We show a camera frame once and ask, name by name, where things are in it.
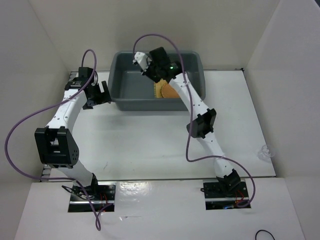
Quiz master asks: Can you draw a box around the round orange woven tray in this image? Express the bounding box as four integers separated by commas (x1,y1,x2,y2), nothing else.
160,84,180,99

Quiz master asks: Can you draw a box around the grey plastic bin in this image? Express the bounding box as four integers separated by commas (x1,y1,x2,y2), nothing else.
107,50,206,111

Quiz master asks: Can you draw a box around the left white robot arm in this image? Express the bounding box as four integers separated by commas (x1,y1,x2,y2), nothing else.
34,66,112,200

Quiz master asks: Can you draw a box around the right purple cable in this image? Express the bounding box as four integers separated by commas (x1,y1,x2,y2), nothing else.
132,33,256,209

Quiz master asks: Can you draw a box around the purple cable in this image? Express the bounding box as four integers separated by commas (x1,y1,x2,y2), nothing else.
4,49,106,232
132,33,256,209

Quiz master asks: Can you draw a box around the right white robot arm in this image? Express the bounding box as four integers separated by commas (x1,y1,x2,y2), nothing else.
133,47,241,197

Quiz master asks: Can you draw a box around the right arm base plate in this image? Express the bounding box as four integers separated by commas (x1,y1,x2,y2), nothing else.
200,179,250,210

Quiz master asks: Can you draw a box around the black cable loop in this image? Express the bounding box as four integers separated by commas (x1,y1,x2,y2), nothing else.
255,229,276,240

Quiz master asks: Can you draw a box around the square bamboo mat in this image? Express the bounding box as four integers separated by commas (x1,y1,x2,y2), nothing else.
154,80,171,98

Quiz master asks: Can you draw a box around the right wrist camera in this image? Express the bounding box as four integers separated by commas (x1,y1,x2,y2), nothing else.
132,51,152,73

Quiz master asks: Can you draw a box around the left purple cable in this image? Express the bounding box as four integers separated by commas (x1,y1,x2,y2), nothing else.
4,49,106,232

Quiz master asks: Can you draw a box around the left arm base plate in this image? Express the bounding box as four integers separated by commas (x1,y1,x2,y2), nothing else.
61,182,116,213

